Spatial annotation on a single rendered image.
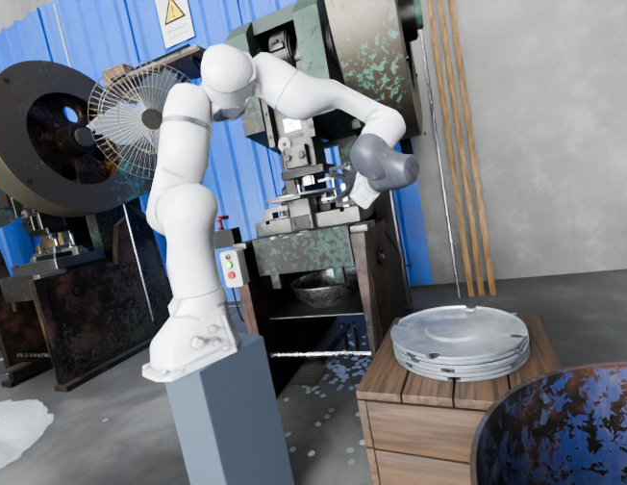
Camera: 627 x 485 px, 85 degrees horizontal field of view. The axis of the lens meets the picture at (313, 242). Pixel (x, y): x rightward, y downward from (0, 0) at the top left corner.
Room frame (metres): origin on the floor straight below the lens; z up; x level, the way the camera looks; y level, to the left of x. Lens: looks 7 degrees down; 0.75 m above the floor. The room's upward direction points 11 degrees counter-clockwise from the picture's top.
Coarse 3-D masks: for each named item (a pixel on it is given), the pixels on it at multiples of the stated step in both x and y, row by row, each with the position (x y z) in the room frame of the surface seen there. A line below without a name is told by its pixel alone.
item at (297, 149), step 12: (276, 120) 1.43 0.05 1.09; (288, 120) 1.41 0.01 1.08; (300, 120) 1.40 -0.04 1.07; (288, 132) 1.42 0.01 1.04; (300, 132) 1.40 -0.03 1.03; (288, 144) 1.41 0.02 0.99; (300, 144) 1.37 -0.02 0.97; (312, 144) 1.39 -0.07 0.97; (288, 156) 1.38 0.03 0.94; (300, 156) 1.36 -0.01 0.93; (312, 156) 1.39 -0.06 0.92; (324, 156) 1.48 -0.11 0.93; (288, 168) 1.40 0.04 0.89
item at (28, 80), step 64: (0, 128) 1.66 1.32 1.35; (64, 128) 1.95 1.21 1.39; (0, 192) 2.12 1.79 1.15; (64, 192) 1.85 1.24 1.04; (128, 192) 2.20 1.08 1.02; (64, 256) 2.12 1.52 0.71; (128, 256) 2.33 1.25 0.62; (0, 320) 2.01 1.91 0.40; (64, 320) 1.89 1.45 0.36; (128, 320) 2.23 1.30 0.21; (64, 384) 1.80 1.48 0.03
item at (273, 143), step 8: (296, 64) 1.35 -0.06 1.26; (264, 104) 1.41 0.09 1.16; (264, 112) 1.41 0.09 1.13; (272, 112) 1.44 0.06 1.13; (264, 120) 1.41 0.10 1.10; (272, 120) 1.43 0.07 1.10; (312, 120) 1.34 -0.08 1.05; (272, 128) 1.41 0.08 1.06; (312, 128) 1.34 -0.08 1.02; (320, 128) 1.42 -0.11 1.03; (272, 136) 1.41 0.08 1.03; (312, 136) 1.35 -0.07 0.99; (320, 136) 1.40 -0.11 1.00; (328, 136) 1.50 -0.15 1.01; (272, 144) 1.41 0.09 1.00
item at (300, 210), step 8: (320, 192) 1.37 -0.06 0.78; (272, 200) 1.23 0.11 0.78; (280, 200) 1.22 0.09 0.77; (288, 200) 1.22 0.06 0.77; (296, 200) 1.32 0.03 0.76; (304, 200) 1.31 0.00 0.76; (312, 200) 1.33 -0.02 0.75; (288, 208) 1.34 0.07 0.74; (296, 208) 1.33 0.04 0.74; (304, 208) 1.31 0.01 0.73; (312, 208) 1.31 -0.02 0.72; (296, 216) 1.33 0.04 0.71; (304, 216) 1.32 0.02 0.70; (312, 216) 1.31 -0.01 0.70; (296, 224) 1.33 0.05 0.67; (304, 224) 1.32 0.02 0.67; (312, 224) 1.31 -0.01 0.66
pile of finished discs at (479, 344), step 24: (432, 312) 0.90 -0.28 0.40; (456, 312) 0.86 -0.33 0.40; (480, 312) 0.83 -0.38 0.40; (504, 312) 0.80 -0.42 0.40; (408, 336) 0.78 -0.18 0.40; (432, 336) 0.74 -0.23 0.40; (456, 336) 0.72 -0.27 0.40; (480, 336) 0.71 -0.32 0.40; (504, 336) 0.69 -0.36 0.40; (528, 336) 0.69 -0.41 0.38; (408, 360) 0.70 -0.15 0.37; (432, 360) 0.65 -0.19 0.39; (456, 360) 0.63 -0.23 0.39; (480, 360) 0.62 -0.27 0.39; (504, 360) 0.62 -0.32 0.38
